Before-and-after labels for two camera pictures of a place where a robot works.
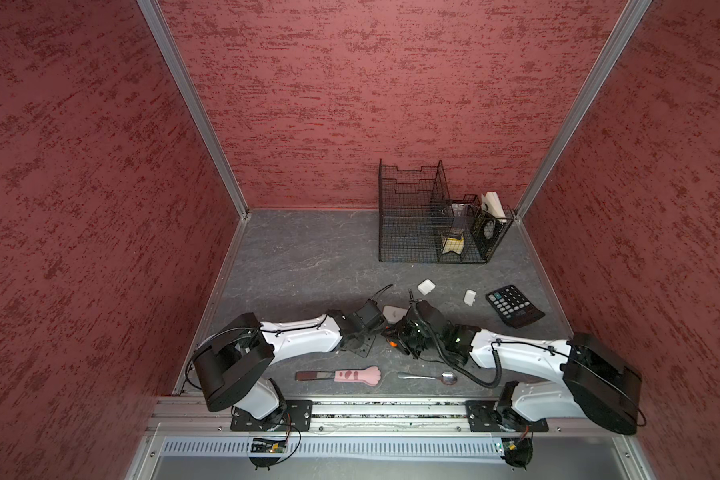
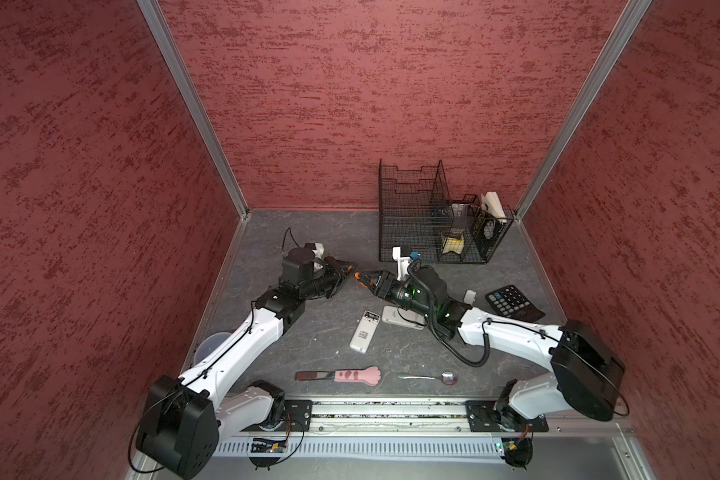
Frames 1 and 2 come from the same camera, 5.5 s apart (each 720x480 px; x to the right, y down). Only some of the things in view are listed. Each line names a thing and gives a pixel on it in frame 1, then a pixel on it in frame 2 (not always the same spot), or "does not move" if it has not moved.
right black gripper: x=400 y=335 → x=387 y=281
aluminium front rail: x=200 y=417 does not move
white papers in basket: x=492 y=204 does not move
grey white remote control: x=393 y=313 does not move
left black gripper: x=365 y=349 → x=332 y=264
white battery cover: x=470 y=297 does not move
